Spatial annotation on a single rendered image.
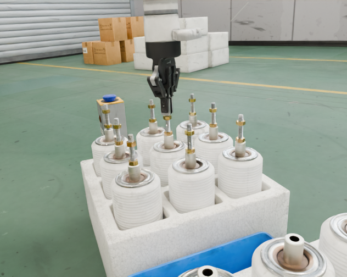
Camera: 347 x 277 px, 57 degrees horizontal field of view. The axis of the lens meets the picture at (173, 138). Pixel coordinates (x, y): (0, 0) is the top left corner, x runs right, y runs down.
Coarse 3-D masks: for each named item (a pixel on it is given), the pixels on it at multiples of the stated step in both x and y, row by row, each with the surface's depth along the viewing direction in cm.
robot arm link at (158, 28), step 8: (144, 16) 64; (152, 16) 63; (160, 16) 62; (168, 16) 63; (176, 16) 64; (144, 24) 65; (152, 24) 63; (160, 24) 63; (168, 24) 63; (176, 24) 64; (144, 32) 66; (152, 32) 64; (160, 32) 63; (168, 32) 63; (176, 32) 62; (184, 32) 60; (192, 32) 62; (200, 32) 66; (152, 40) 64; (160, 40) 64; (168, 40) 64; (176, 40) 63; (184, 40) 61
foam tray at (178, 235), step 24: (144, 168) 82; (96, 192) 71; (168, 192) 71; (216, 192) 69; (264, 192) 67; (288, 192) 68; (96, 216) 68; (168, 216) 63; (192, 216) 61; (216, 216) 62; (240, 216) 64; (264, 216) 67; (120, 240) 55; (144, 240) 57; (168, 240) 59; (192, 240) 61; (216, 240) 64; (120, 264) 57; (144, 264) 59
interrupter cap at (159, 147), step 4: (176, 140) 78; (156, 144) 77; (160, 144) 77; (176, 144) 76; (180, 144) 76; (184, 144) 76; (156, 148) 74; (160, 148) 74; (164, 148) 75; (168, 148) 75; (172, 148) 74; (176, 148) 73; (180, 148) 73; (164, 152) 72; (168, 152) 72; (172, 152) 72
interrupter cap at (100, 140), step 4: (100, 136) 84; (104, 136) 84; (96, 140) 81; (100, 140) 82; (104, 140) 82; (96, 144) 80; (100, 144) 79; (104, 144) 78; (108, 144) 78; (112, 144) 78
